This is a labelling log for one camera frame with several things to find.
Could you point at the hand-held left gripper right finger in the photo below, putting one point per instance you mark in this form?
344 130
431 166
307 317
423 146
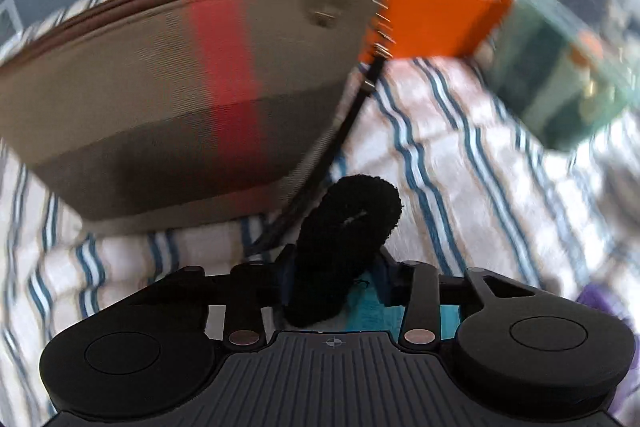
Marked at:
385 279

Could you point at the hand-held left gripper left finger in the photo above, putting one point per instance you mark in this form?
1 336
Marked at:
286 279

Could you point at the black fuzzy scrunchie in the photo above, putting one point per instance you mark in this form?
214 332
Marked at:
345 237

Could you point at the purple soft item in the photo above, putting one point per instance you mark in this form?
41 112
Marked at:
607 307

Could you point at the teal paper item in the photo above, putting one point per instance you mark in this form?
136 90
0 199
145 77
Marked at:
375 312

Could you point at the striped blanket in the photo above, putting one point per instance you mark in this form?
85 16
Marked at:
450 167

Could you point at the brown bag with red stripe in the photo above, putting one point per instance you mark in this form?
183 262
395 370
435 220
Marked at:
150 107

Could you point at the clear plastic container yellow latch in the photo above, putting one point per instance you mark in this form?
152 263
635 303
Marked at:
560 57

